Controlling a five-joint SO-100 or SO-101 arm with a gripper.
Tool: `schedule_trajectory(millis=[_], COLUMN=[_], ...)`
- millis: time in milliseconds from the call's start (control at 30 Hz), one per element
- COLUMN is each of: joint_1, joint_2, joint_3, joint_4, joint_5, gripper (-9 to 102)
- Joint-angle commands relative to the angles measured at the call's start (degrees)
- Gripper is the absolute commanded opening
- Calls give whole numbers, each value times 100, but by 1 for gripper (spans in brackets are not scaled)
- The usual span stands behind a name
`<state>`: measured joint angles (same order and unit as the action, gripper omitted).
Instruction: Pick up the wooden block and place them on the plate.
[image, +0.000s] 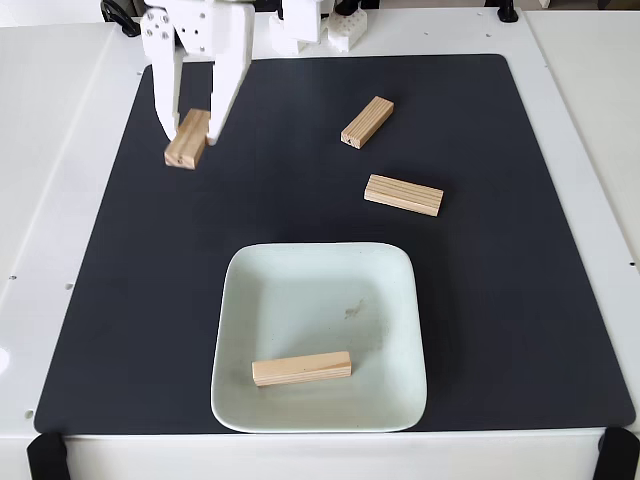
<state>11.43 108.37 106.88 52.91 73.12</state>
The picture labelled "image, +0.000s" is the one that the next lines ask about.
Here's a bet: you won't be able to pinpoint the wooden block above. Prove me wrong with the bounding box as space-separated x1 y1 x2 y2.
163 108 212 171
363 173 445 218
340 95 395 150
251 351 354 389

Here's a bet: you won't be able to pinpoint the pale green square plate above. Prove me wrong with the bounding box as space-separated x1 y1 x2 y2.
209 242 429 434

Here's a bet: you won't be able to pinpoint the black rubber mat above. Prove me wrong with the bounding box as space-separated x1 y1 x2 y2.
33 53 636 435

